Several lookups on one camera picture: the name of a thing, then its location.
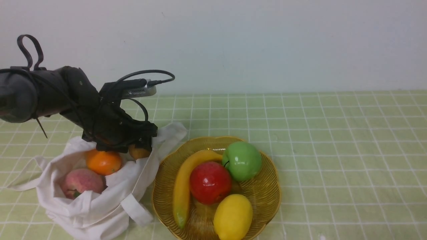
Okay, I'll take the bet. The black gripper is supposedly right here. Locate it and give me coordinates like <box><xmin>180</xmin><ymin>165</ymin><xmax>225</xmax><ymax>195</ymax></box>
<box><xmin>81</xmin><ymin>99</ymin><xmax>158</xmax><ymax>153</ymax></box>

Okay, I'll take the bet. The brown kiwi fruit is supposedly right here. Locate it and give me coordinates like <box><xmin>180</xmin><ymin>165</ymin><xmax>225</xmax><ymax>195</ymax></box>
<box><xmin>128</xmin><ymin>144</ymin><xmax>151</xmax><ymax>160</ymax></box>

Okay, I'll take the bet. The white cloth tote bag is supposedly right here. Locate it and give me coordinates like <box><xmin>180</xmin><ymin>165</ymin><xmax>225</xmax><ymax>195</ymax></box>
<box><xmin>7</xmin><ymin>122</ymin><xmax>187</xmax><ymax>240</ymax></box>

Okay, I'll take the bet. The orange fruit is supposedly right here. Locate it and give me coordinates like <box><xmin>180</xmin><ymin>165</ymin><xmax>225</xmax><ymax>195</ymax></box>
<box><xmin>84</xmin><ymin>149</ymin><xmax>122</xmax><ymax>176</ymax></box>

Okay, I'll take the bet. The pink peach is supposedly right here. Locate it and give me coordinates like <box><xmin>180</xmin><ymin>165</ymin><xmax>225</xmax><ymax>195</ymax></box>
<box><xmin>61</xmin><ymin>168</ymin><xmax>105</xmax><ymax>199</ymax></box>

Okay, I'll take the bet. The yellow banana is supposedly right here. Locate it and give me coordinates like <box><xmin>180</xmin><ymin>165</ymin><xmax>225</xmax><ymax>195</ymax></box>
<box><xmin>172</xmin><ymin>149</ymin><xmax>223</xmax><ymax>229</ymax></box>

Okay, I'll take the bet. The red apple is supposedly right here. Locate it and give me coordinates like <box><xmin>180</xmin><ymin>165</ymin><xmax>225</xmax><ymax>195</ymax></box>
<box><xmin>189</xmin><ymin>161</ymin><xmax>232</xmax><ymax>205</ymax></box>

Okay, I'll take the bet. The green apple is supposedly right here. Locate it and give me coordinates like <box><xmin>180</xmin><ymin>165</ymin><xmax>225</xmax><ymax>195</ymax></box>
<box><xmin>222</xmin><ymin>141</ymin><xmax>262</xmax><ymax>181</ymax></box>

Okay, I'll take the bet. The yellow lemon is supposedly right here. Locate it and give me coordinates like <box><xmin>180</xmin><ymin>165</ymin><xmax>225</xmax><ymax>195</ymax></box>
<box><xmin>213</xmin><ymin>194</ymin><xmax>254</xmax><ymax>240</ymax></box>

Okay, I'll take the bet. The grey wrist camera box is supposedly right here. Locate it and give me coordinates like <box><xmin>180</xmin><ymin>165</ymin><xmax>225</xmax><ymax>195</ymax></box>
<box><xmin>99</xmin><ymin>79</ymin><xmax>157</xmax><ymax>100</ymax></box>

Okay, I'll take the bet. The black camera cable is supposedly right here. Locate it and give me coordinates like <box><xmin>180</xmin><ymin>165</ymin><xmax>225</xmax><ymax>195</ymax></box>
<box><xmin>110</xmin><ymin>70</ymin><xmax>175</xmax><ymax>122</ymax></box>

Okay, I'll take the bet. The golden wire fruit basket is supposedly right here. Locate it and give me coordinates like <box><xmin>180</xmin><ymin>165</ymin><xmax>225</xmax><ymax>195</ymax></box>
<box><xmin>151</xmin><ymin>136</ymin><xmax>282</xmax><ymax>240</ymax></box>

